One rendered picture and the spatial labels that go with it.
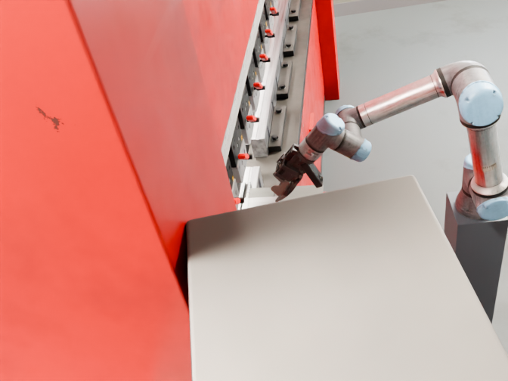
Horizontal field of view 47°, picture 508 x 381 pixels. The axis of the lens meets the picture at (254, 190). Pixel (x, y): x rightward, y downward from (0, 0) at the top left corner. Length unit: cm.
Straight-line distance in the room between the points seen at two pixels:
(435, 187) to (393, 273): 302
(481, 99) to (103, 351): 132
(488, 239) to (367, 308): 183
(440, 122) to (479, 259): 179
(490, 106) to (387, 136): 218
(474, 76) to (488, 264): 88
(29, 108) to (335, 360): 32
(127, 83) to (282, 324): 24
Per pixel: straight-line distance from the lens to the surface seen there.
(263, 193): 208
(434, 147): 384
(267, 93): 267
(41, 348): 79
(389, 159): 375
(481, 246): 236
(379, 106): 192
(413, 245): 57
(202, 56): 153
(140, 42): 55
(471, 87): 179
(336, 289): 53
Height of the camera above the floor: 237
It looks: 41 degrees down
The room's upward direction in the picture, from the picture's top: 13 degrees counter-clockwise
